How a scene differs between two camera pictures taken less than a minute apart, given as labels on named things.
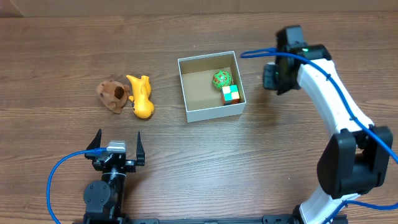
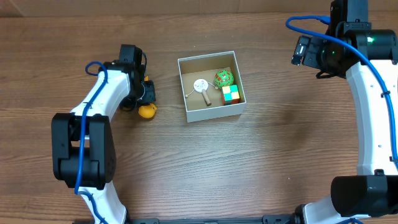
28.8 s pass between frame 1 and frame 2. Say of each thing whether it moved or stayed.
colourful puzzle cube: stayed
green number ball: stayed
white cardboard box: stayed
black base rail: stayed
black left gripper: moved
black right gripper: moved
